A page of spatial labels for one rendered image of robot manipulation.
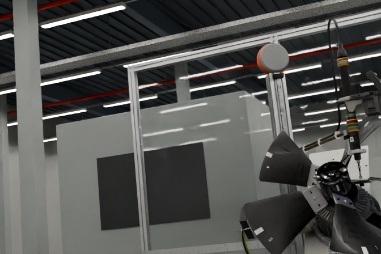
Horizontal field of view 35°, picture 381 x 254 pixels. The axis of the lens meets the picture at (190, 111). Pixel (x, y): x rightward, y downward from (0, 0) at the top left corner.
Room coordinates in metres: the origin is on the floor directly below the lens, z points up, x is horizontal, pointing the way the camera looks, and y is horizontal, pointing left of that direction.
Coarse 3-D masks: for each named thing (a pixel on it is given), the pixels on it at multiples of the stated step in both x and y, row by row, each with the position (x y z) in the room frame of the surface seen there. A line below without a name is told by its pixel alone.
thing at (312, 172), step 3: (312, 165) 2.36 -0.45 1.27; (315, 165) 2.35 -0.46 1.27; (312, 168) 2.37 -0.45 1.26; (315, 168) 2.36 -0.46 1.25; (312, 171) 2.37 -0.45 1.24; (315, 171) 2.36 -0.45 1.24; (309, 174) 2.38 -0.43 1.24; (312, 174) 2.37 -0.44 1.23; (315, 174) 2.36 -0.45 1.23; (309, 177) 2.39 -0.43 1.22; (312, 177) 2.37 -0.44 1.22; (309, 180) 2.39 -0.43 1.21; (312, 180) 2.38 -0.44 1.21; (315, 180) 2.37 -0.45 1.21; (309, 183) 2.39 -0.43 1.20; (315, 183) 2.37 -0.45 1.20; (309, 186) 2.39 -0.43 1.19; (318, 186) 2.36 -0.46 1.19
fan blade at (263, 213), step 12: (300, 192) 2.29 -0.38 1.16; (252, 204) 2.31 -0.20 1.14; (264, 204) 2.30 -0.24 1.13; (276, 204) 2.29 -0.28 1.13; (288, 204) 2.29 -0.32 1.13; (300, 204) 2.29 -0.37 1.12; (252, 216) 2.30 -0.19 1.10; (264, 216) 2.29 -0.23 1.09; (276, 216) 2.28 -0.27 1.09; (288, 216) 2.28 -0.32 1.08; (300, 216) 2.29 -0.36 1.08; (312, 216) 2.30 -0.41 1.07; (252, 228) 2.29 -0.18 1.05; (264, 228) 2.28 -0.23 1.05; (276, 228) 2.28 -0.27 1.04; (288, 228) 2.28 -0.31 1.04; (300, 228) 2.29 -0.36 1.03; (264, 240) 2.27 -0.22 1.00; (276, 240) 2.27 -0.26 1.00; (288, 240) 2.28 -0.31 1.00; (276, 252) 2.26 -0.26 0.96
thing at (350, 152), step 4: (344, 132) 2.31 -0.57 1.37; (344, 136) 2.30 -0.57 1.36; (348, 136) 2.29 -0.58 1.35; (348, 140) 2.29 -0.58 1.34; (348, 144) 2.29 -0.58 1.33; (348, 148) 2.30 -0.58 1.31; (348, 152) 2.26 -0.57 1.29; (352, 152) 2.24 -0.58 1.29; (356, 152) 2.24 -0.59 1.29; (360, 152) 2.24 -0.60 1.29; (364, 152) 2.25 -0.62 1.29
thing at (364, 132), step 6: (372, 120) 2.43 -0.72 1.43; (378, 120) 2.39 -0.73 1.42; (360, 126) 2.48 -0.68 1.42; (366, 126) 2.42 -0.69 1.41; (372, 126) 2.37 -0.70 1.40; (378, 126) 2.34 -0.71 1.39; (360, 132) 2.42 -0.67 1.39; (366, 132) 2.37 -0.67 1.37; (360, 138) 2.36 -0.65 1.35; (342, 156) 2.43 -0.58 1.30
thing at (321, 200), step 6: (312, 186) 2.29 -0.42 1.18; (306, 192) 2.29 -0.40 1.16; (312, 192) 2.30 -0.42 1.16; (318, 192) 2.30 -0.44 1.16; (306, 198) 2.30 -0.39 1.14; (312, 198) 2.30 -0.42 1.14; (318, 198) 2.30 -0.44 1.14; (324, 198) 2.30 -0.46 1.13; (312, 204) 2.30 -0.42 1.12; (324, 204) 2.30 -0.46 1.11; (318, 210) 2.30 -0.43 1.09
